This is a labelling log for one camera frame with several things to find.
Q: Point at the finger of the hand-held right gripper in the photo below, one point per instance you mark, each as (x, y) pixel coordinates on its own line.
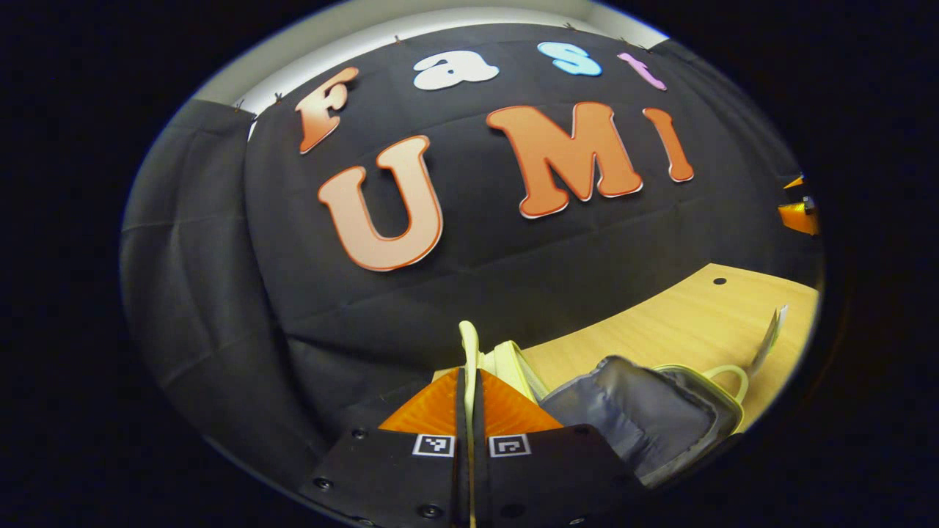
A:
(794, 182)
(799, 218)

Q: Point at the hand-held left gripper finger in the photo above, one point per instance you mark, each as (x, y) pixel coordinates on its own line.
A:
(462, 477)
(479, 477)

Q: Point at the silver green striped cream tube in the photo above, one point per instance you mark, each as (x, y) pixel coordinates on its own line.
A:
(769, 341)

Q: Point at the pale yellow suitcase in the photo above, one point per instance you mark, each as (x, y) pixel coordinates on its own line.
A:
(638, 411)

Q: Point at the black backdrop cloth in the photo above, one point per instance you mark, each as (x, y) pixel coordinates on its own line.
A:
(469, 293)

